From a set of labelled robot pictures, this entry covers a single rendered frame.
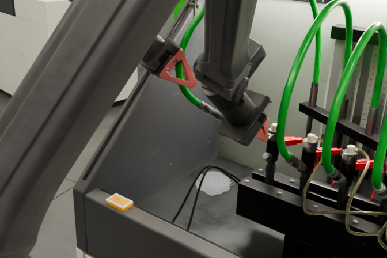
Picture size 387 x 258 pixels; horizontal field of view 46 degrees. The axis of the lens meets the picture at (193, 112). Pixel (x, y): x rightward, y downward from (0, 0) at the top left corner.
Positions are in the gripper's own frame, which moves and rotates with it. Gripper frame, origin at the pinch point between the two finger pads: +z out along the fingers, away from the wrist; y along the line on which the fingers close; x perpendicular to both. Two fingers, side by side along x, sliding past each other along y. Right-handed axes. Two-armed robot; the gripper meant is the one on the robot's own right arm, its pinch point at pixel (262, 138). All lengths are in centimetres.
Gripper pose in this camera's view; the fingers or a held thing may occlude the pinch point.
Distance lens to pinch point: 92.6
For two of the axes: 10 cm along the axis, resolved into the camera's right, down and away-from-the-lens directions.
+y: 5.7, -8.0, 1.9
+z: 5.2, 5.3, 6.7
